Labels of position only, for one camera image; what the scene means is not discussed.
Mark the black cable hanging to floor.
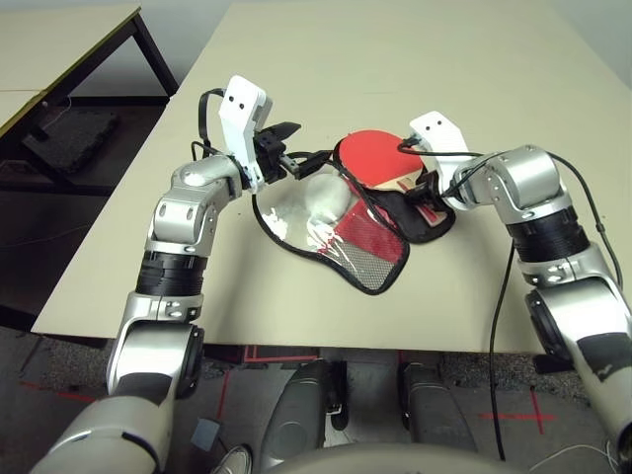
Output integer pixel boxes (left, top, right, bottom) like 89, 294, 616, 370
487, 245, 518, 463

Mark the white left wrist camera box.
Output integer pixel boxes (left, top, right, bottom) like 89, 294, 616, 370
216, 74, 275, 193

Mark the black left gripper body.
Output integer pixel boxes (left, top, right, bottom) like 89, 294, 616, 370
251, 125, 300, 186

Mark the beige side table black frame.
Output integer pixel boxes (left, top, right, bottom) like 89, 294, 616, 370
0, 4, 180, 197

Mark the grey robot leg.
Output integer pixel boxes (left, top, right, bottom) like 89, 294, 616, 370
258, 358, 348, 471
397, 361, 478, 453

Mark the red ping-pong paddle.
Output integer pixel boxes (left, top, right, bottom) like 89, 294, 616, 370
335, 128, 448, 228

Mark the grey robot torso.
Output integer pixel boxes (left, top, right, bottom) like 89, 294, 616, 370
266, 442, 535, 474

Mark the small grey box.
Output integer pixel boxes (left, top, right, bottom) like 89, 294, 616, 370
191, 418, 223, 451

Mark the red black paddle case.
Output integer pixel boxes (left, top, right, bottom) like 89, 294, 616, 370
251, 132, 458, 297

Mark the thin white floor cable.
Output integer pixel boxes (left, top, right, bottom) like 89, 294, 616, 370
529, 440, 624, 474

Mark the grey robot left leg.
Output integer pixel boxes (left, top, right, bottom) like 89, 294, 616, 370
258, 358, 348, 471

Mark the black foam mat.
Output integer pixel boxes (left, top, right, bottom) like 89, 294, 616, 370
22, 109, 119, 174

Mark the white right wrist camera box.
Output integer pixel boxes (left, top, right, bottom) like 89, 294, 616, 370
408, 111, 473, 208

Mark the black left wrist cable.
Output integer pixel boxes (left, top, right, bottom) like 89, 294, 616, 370
190, 87, 234, 165

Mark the grey robot right leg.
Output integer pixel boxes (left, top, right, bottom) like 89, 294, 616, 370
397, 361, 478, 453

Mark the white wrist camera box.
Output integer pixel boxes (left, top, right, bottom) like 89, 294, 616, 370
216, 74, 275, 193
408, 111, 473, 208

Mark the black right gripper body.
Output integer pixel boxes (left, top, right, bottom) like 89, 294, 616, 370
418, 169, 444, 201

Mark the white mesh shoe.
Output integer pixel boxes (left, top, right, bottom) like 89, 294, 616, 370
211, 443, 254, 474

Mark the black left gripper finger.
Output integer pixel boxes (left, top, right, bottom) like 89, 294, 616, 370
287, 147, 340, 180
268, 119, 303, 145

